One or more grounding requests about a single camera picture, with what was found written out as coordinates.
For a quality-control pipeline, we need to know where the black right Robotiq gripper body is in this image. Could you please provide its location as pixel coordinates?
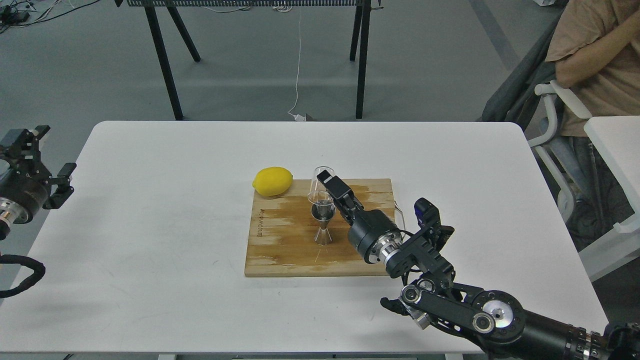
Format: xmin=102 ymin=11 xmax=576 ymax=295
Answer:
xmin=342 ymin=209 xmax=402 ymax=264

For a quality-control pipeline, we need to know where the white hanging cable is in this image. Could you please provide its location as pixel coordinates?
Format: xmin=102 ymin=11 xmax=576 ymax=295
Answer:
xmin=287 ymin=6 xmax=307 ymax=122

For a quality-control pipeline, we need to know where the yellow lemon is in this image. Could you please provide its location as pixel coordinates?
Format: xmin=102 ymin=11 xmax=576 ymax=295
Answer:
xmin=252 ymin=166 xmax=293 ymax=198

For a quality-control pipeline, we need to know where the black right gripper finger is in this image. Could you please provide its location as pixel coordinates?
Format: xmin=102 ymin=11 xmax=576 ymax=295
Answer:
xmin=332 ymin=197 xmax=355 ymax=227
xmin=317 ymin=170 xmax=364 ymax=214

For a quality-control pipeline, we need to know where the steel double jigger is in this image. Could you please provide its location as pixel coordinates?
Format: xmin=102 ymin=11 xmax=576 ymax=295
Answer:
xmin=311 ymin=201 xmax=335 ymax=246

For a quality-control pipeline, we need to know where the black trestle table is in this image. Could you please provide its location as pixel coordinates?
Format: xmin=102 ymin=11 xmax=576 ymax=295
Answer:
xmin=114 ymin=0 xmax=383 ymax=121

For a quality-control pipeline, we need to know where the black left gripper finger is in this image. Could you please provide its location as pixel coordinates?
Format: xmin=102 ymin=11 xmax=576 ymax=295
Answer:
xmin=0 ymin=125 xmax=51 ymax=166
xmin=42 ymin=162 xmax=77 ymax=210

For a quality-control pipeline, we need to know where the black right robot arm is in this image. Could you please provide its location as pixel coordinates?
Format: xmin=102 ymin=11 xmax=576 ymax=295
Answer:
xmin=317 ymin=170 xmax=639 ymax=360

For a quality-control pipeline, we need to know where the person in tan shirt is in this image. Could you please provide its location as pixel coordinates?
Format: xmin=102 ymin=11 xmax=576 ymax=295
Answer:
xmin=545 ymin=0 xmax=640 ymax=138

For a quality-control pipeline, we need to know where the small clear glass cup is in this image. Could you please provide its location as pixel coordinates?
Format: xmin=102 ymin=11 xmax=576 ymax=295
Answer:
xmin=307 ymin=166 xmax=335 ymax=206

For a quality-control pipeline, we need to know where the floor cable bundle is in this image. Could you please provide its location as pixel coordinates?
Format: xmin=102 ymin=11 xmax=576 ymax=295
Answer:
xmin=0 ymin=0 xmax=103 ymax=36

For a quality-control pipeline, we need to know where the white office chair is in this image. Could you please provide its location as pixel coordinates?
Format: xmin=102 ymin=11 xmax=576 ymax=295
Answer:
xmin=480 ymin=0 xmax=634 ymax=253

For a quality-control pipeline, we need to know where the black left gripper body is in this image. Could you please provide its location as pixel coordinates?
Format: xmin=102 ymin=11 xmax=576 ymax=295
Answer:
xmin=0 ymin=160 xmax=51 ymax=223

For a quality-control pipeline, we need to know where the wooden cutting board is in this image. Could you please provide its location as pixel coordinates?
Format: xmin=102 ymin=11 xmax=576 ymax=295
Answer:
xmin=244 ymin=179 xmax=387 ymax=278

